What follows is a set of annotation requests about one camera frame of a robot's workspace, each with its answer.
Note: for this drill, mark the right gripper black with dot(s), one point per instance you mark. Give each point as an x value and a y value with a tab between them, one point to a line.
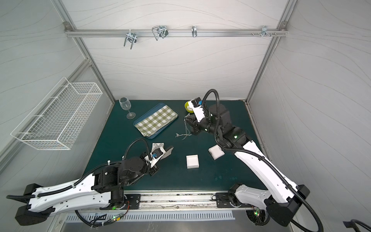
192	123

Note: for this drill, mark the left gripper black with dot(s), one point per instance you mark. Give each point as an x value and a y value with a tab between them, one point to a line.
156	164

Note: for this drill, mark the white jewelry box base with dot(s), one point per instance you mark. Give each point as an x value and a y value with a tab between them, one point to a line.
192	161

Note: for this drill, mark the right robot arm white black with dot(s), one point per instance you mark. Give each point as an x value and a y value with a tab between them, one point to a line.
233	139

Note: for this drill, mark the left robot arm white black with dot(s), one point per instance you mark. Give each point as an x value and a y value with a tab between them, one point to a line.
101	188

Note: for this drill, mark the yellow-green plastic bowl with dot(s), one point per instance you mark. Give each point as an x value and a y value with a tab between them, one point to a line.
188	106

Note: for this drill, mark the green checked cloth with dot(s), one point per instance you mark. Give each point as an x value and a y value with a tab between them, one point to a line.
156	120

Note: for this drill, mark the blue rectangular tray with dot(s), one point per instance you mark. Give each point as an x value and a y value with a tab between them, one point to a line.
145	120

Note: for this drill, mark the clear wine glass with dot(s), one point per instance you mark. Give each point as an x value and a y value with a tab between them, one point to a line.
126	105

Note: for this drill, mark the metal clamp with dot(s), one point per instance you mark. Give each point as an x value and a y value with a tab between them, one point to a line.
264	33
160	32
194	31
131	38

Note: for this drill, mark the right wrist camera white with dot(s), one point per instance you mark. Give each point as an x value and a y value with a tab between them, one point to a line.
198	109

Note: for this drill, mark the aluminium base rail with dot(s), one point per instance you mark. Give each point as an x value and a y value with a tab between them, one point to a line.
188	200

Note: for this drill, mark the white slotted cable duct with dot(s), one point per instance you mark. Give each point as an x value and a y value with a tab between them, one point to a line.
157	216

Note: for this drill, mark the white wire basket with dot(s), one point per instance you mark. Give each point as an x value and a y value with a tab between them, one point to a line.
56	122

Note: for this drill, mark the aluminium overhead rail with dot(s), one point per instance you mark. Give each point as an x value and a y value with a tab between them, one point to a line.
173	33

